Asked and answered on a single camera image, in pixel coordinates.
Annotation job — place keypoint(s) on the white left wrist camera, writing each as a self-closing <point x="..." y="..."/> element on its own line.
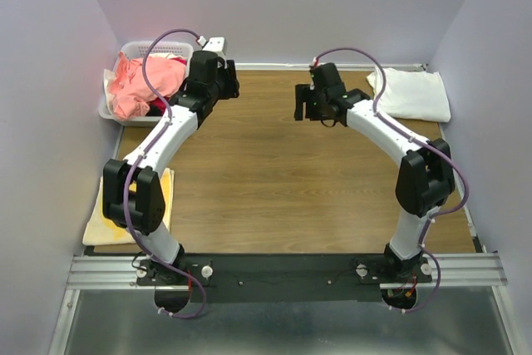
<point x="217" y="45"/>

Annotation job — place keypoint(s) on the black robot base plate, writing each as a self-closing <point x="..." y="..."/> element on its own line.
<point x="276" y="278"/>

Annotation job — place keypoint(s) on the folded yellow chick t-shirt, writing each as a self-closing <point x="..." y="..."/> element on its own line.
<point x="102" y="231"/>

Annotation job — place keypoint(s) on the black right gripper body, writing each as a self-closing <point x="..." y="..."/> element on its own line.
<point x="319" y="96"/>

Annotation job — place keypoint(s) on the white floral print t-shirt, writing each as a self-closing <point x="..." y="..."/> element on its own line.
<point x="415" y="95"/>

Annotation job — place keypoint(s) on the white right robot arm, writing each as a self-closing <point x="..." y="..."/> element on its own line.
<point x="424" y="181"/>

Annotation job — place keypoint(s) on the pink t-shirt in basket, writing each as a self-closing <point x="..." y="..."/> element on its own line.
<point x="127" y="93"/>

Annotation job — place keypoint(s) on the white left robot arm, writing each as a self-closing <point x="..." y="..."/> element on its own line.
<point x="132" y="195"/>

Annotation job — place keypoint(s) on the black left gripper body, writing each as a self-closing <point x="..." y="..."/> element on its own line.
<point x="227" y="81"/>

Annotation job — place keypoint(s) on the red garment in basket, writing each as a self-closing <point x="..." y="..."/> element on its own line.
<point x="157" y="107"/>

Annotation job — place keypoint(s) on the aluminium front rail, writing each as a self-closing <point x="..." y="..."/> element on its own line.
<point x="116" y="272"/>

